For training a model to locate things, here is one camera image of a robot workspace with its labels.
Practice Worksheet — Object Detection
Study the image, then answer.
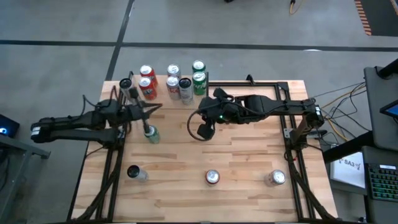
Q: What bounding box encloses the black support beam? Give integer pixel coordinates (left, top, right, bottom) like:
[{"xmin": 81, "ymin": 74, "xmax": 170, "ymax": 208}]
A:
[{"xmin": 323, "ymin": 130, "xmax": 374, "ymax": 163}]

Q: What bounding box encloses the black cable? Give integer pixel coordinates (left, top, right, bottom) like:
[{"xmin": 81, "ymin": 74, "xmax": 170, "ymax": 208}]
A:
[{"xmin": 307, "ymin": 81, "xmax": 366, "ymax": 100}]

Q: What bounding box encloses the black mat striped edge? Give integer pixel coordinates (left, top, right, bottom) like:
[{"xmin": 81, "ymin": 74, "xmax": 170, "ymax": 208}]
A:
[{"xmin": 354, "ymin": 0, "xmax": 398, "ymax": 37}]

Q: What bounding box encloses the tablet with blue screen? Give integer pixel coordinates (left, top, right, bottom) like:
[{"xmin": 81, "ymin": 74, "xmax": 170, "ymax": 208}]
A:
[{"xmin": 379, "ymin": 99, "xmax": 398, "ymax": 119}]

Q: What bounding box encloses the black aluminium table frame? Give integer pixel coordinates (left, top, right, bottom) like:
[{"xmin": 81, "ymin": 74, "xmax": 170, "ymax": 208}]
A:
[{"xmin": 67, "ymin": 74, "xmax": 338, "ymax": 223}]

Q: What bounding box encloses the black device blue light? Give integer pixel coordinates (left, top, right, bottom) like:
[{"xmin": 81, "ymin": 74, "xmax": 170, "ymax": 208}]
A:
[{"xmin": 0, "ymin": 114, "xmax": 20, "ymax": 139}]

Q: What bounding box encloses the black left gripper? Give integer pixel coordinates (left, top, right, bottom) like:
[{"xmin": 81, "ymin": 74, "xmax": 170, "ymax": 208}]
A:
[{"xmin": 127, "ymin": 86, "xmax": 164, "ymax": 134}]

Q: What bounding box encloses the white paper sign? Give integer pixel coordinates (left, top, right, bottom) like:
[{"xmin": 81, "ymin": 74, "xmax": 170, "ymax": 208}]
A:
[{"xmin": 329, "ymin": 151, "xmax": 366, "ymax": 189}]

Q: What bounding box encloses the white Celsius can black lid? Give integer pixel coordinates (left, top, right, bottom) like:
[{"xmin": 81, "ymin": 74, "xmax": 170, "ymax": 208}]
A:
[{"xmin": 119, "ymin": 78, "xmax": 139, "ymax": 105}]

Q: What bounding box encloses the wooden shelf board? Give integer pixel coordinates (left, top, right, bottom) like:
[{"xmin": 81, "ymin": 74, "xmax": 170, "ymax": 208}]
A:
[{"xmin": 128, "ymin": 74, "xmax": 208, "ymax": 110}]

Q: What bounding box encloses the white Celsius Arctic Vibe can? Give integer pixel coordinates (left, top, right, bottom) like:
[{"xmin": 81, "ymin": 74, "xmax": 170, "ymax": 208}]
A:
[{"xmin": 178, "ymin": 77, "xmax": 195, "ymax": 106}]

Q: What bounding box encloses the grey metal side table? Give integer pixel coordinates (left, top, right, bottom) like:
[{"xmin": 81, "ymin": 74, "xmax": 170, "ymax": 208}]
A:
[{"xmin": 0, "ymin": 133, "xmax": 52, "ymax": 218}]

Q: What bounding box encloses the grey equipment cart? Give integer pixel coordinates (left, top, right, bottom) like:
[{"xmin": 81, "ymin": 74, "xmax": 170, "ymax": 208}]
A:
[{"xmin": 363, "ymin": 65, "xmax": 398, "ymax": 152}]

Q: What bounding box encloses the green Sprite can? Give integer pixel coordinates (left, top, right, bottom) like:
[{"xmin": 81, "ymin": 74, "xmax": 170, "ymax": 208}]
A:
[
  {"xmin": 192, "ymin": 59, "xmax": 206, "ymax": 74},
  {"xmin": 192, "ymin": 71, "xmax": 208, "ymax": 96},
  {"xmin": 142, "ymin": 124, "xmax": 162, "ymax": 145}
]

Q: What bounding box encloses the silver Diet Coke can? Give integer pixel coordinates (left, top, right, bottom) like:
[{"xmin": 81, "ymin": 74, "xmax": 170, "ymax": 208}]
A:
[{"xmin": 167, "ymin": 63, "xmax": 182, "ymax": 78}]

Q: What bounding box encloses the silver white can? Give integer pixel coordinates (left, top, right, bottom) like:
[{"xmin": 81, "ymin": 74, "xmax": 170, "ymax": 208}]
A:
[{"xmin": 264, "ymin": 169, "xmax": 287, "ymax": 187}]

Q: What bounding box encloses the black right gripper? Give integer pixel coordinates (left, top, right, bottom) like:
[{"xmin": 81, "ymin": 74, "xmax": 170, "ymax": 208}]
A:
[{"xmin": 197, "ymin": 86, "xmax": 246, "ymax": 141}]

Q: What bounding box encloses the slim can black lid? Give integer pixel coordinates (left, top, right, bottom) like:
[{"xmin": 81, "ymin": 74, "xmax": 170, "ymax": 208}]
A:
[{"xmin": 126, "ymin": 164, "xmax": 149, "ymax": 183}]

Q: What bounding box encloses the pink silver can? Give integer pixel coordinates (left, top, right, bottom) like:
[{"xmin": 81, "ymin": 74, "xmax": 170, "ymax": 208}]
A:
[{"xmin": 165, "ymin": 75, "xmax": 182, "ymax": 101}]

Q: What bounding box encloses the red Fanta can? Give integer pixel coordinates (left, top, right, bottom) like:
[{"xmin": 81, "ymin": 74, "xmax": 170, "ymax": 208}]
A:
[
  {"xmin": 137, "ymin": 76, "xmax": 158, "ymax": 101},
  {"xmin": 205, "ymin": 169, "xmax": 221, "ymax": 187},
  {"xmin": 139, "ymin": 64, "xmax": 159, "ymax": 87}
]

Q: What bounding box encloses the keyboard with blue keys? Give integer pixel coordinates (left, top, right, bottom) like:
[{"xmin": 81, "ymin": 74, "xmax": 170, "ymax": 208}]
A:
[{"xmin": 368, "ymin": 163, "xmax": 398, "ymax": 202}]

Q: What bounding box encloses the wooden shelf with black frame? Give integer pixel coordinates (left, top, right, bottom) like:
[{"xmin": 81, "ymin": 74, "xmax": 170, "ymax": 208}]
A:
[{"xmin": 119, "ymin": 70, "xmax": 210, "ymax": 123}]

